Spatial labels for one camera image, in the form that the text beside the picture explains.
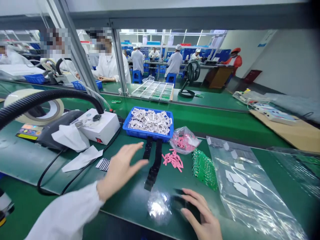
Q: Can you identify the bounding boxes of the person's left hand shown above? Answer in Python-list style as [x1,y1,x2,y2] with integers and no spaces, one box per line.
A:
[97,141,150,201]

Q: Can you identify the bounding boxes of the person's right hand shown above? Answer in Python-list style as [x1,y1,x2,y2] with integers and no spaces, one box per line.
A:
[180,188,223,240]

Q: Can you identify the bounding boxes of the black and white striped label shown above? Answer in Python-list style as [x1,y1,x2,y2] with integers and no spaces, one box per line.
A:
[95,158,111,172]

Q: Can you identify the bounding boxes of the black flat object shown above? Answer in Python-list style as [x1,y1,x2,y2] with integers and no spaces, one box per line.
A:
[172,188,202,223]

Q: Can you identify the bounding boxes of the short black component strip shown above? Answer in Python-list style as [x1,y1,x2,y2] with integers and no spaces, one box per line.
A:
[143,137,154,160]

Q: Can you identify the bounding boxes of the long black component strip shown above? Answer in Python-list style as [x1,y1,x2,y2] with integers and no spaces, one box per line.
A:
[144,138,163,192]

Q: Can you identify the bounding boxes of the flat white paper sheet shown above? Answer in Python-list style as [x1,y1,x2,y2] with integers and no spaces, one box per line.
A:
[61,145,104,173]

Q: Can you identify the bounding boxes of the white box device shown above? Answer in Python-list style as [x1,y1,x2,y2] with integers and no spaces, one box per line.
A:
[74,108,121,146]

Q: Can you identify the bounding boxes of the blue plastic bin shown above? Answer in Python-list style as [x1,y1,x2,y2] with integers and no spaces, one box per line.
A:
[122,107,174,143]

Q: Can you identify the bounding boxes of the small crumpled clear bag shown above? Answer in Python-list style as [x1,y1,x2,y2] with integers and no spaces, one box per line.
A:
[147,191,173,226]

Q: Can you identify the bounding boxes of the row of green circuit boards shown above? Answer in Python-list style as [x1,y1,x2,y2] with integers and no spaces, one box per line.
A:
[192,148,218,192]

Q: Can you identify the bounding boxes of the large clear bag, white squares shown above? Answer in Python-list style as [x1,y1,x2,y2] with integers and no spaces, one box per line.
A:
[206,136,308,240]

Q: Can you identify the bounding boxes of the pile of loose pink strips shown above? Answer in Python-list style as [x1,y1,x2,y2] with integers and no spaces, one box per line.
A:
[162,148,184,173]

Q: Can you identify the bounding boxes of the crumpled white tissue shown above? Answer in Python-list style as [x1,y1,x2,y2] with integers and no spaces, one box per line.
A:
[51,123,91,153]

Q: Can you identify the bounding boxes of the pile of white parts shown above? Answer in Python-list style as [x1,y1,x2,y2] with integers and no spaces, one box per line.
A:
[128,107,173,136]

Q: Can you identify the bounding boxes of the clear bag of pink parts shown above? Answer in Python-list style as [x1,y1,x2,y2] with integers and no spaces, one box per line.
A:
[169,126,202,156]

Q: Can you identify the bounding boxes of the black desktop machine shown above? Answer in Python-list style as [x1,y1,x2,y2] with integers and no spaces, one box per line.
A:
[16,110,87,152]

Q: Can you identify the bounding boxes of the large beige tape roll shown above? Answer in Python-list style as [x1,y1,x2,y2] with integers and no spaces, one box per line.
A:
[3,88,65,126]

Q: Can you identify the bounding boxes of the clear compartment tray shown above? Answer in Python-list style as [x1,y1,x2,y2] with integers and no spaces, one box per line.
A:
[131,80,175,103]

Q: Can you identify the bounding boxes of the blue plastic basket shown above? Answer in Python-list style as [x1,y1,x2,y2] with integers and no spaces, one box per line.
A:
[71,80,103,91]
[23,74,46,85]

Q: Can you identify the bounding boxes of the clear bag with green boards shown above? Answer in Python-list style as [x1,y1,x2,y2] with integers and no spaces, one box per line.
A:
[268,146,320,201]

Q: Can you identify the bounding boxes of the white tape dispenser machine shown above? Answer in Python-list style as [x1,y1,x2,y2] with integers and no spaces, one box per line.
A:
[41,58,76,86]

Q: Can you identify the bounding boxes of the white and black cylinder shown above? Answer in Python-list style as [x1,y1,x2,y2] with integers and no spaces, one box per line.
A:
[0,188,15,227]

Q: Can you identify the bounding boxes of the black desk fan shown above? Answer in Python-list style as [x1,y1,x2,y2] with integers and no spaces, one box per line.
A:
[178,61,201,99]

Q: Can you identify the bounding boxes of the brown cardboard sheet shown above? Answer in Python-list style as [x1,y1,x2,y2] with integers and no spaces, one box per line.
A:
[248,109,320,153]

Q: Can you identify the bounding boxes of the white power strip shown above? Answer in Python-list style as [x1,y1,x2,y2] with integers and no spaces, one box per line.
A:
[232,88,298,126]

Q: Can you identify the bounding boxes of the wooden desk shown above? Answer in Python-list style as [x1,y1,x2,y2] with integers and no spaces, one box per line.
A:
[208,65,235,89]

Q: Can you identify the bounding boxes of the grey plastic bag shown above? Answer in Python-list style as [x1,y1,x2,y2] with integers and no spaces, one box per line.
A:
[264,93,320,123]

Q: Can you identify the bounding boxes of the red bin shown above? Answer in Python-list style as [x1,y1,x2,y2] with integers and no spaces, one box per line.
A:
[243,69,263,84]

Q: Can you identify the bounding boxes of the black power cable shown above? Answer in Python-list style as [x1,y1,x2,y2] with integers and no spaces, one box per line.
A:
[37,117,123,196]

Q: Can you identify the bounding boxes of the black corrugated hose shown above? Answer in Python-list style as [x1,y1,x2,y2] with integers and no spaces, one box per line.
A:
[0,89,105,131]

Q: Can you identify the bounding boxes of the grey metal workstation frame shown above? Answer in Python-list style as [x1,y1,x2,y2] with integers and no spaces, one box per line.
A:
[0,0,320,97]

